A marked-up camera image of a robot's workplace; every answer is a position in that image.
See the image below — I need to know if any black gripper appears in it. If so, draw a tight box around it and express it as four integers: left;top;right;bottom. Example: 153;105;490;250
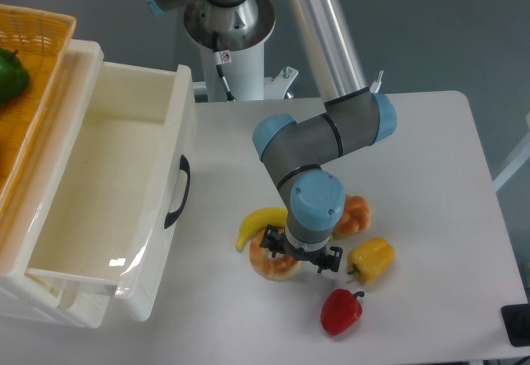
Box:
259;224;343;273

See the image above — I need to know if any glazed ring donut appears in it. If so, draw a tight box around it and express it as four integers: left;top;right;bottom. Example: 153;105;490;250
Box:
249;229;301;281

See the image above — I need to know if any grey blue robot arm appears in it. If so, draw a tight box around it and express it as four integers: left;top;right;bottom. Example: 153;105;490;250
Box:
146;0;397;271

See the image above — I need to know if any yellow banana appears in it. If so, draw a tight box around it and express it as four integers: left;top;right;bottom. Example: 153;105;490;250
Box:
235;206;335;253

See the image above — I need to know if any braided bread bun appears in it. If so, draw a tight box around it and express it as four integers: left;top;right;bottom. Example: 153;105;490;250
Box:
332;195;372;239

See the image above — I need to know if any yellow bell pepper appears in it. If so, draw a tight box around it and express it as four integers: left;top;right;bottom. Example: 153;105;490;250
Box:
347;238;396;285

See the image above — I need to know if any red bell pepper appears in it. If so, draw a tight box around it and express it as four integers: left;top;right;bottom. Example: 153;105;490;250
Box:
320;289;365;336

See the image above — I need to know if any white plastic drawer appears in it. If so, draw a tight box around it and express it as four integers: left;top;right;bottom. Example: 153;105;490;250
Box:
25;61;196;323

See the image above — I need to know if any black device at edge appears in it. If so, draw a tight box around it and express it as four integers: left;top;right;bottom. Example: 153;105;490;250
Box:
501;303;530;347

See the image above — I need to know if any green bell pepper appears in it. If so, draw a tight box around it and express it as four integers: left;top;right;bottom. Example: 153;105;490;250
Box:
1;48;30;104

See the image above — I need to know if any orange woven basket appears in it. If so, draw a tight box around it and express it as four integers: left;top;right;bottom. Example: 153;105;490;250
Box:
1;4;76;210

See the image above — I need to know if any black drawer handle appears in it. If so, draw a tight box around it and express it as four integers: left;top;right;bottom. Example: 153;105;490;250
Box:
164;155;191;229

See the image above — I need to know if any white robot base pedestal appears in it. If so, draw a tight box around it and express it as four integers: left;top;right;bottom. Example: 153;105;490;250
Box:
184;0;299;102

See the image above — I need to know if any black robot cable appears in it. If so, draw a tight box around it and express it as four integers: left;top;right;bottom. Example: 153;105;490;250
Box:
211;31;237;102

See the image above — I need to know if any white frame bar right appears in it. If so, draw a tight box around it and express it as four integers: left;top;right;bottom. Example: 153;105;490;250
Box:
493;114;529;192

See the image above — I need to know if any white drawer cabinet frame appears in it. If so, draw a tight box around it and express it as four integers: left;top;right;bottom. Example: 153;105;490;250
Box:
1;40;116;328

